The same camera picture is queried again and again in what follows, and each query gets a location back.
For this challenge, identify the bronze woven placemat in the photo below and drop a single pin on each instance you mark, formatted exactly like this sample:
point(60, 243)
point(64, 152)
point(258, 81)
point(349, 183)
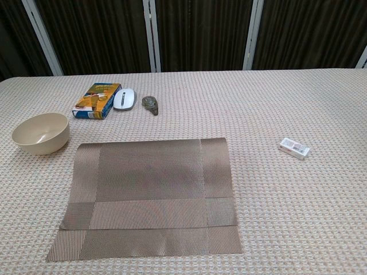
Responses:
point(143, 177)

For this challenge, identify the pale pink beige bowl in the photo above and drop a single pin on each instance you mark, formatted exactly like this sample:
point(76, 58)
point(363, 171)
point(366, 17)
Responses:
point(43, 146)

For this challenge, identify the green correction tape dispenser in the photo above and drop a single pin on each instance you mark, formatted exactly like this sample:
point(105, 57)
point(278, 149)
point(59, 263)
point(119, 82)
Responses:
point(149, 104)

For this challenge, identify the white computer mouse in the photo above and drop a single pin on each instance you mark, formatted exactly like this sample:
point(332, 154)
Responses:
point(124, 98)

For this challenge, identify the blue orange snack box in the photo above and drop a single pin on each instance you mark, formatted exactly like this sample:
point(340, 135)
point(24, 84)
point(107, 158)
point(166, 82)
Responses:
point(94, 100)

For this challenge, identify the dark corrugated screen panel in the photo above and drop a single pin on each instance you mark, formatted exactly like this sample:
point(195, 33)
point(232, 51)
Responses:
point(97, 34)
point(200, 34)
point(14, 37)
point(309, 31)

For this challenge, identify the beige woven tablecloth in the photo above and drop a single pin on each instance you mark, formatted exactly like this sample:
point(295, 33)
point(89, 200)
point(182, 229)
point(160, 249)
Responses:
point(258, 215)

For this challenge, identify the small white cardboard box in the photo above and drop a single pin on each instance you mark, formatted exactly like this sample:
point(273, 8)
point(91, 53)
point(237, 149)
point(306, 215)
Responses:
point(294, 149)

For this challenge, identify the white screen frame post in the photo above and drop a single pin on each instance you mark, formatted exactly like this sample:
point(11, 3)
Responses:
point(253, 34)
point(152, 43)
point(42, 37)
point(362, 60)

